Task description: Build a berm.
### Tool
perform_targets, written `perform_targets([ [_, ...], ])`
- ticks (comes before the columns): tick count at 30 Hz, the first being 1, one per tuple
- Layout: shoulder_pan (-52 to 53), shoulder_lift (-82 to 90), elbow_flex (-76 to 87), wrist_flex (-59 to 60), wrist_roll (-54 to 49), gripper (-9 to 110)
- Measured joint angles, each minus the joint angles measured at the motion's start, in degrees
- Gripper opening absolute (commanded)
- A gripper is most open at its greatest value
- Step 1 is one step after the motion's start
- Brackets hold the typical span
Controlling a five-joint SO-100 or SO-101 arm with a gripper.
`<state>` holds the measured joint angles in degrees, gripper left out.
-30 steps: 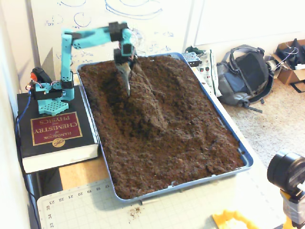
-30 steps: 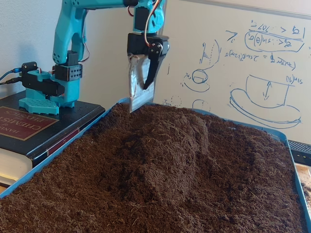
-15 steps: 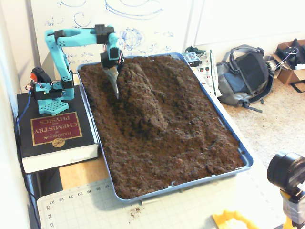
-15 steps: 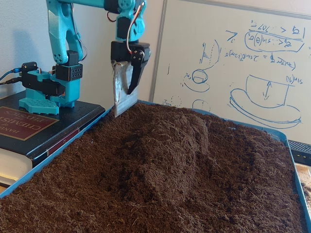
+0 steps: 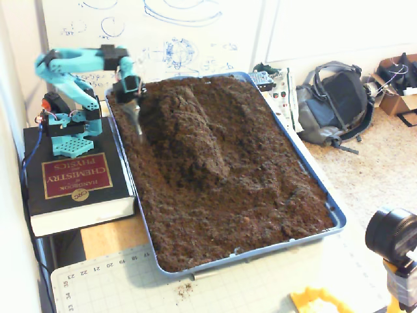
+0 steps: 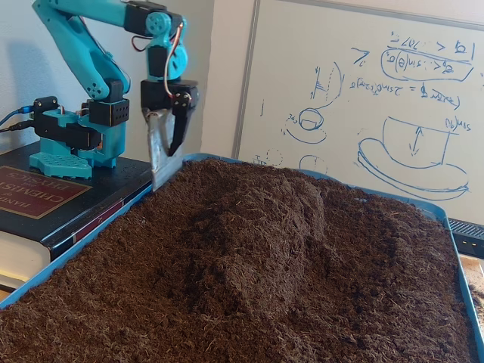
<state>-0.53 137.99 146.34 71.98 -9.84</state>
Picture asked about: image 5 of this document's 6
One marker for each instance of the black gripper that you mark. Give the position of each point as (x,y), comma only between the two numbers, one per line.
(124,95)

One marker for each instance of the silver tape shovel blade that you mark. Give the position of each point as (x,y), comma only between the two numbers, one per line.
(136,120)

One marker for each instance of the blue tray of soil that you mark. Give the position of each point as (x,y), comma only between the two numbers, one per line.
(211,202)

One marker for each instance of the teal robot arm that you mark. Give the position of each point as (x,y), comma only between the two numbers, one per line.
(75,65)

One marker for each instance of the whiteboard with blue sketches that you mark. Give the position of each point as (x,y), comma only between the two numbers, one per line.
(179,32)

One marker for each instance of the black chemistry handbook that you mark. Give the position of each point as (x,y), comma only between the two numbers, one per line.
(78,202)

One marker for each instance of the black perforated box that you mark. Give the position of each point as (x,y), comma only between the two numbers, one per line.
(260,80)

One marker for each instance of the electronics board with buttons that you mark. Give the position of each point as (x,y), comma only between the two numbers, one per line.
(286,98)

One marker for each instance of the short silver metal rod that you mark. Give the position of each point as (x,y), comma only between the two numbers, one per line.
(203,276)

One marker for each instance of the grey black backpack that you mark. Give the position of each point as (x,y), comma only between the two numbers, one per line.
(335,104)

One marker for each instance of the grey gridded cutting mat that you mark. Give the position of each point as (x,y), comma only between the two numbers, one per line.
(228,293)

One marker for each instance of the blue plastic tray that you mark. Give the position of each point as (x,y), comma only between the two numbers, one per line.
(340,223)

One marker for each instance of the open cardboard box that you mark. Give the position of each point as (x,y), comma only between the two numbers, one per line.
(394,102)

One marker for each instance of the yellow plastic clamp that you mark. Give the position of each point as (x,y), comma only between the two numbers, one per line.
(312,298)

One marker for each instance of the black cylindrical camera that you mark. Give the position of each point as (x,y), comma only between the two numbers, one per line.
(387,231)

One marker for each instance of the yellow grey camera stand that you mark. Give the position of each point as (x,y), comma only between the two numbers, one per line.
(404,287)

